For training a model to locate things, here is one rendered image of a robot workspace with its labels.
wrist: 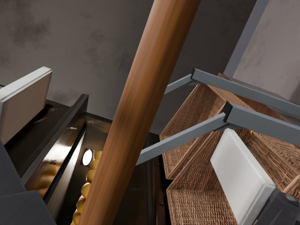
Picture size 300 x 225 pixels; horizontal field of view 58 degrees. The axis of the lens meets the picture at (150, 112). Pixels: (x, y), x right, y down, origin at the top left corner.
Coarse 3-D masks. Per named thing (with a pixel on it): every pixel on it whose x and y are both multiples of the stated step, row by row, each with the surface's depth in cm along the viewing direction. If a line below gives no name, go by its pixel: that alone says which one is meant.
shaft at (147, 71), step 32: (160, 0) 18; (192, 0) 17; (160, 32) 18; (160, 64) 18; (128, 96) 20; (160, 96) 20; (128, 128) 20; (128, 160) 21; (96, 192) 22; (96, 224) 23
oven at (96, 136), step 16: (96, 128) 184; (80, 144) 179; (96, 144) 188; (64, 160) 141; (80, 160) 192; (160, 160) 159; (64, 176) 142; (80, 176) 196; (160, 176) 142; (48, 192) 116; (64, 192) 177; (80, 192) 201; (160, 192) 129; (48, 208) 118; (64, 208) 205; (160, 208) 117; (64, 224) 210; (160, 224) 108
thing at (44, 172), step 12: (84, 96) 170; (84, 108) 168; (72, 120) 136; (84, 120) 177; (60, 132) 118; (72, 132) 142; (48, 144) 106; (60, 144) 119; (72, 144) 149; (48, 156) 102; (60, 156) 123; (36, 168) 90; (48, 168) 105; (24, 180) 83; (36, 180) 92; (48, 180) 109
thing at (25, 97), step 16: (32, 80) 15; (48, 80) 18; (0, 96) 12; (16, 96) 13; (32, 96) 16; (0, 112) 12; (16, 112) 14; (32, 112) 17; (0, 128) 13; (16, 128) 15
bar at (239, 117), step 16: (192, 80) 111; (208, 80) 109; (224, 80) 110; (256, 96) 112; (272, 96) 114; (224, 112) 65; (240, 112) 63; (256, 112) 66; (288, 112) 115; (192, 128) 66; (208, 128) 65; (224, 128) 66; (240, 128) 66; (256, 128) 64; (272, 128) 64; (288, 128) 65; (160, 144) 67; (176, 144) 66; (144, 160) 68
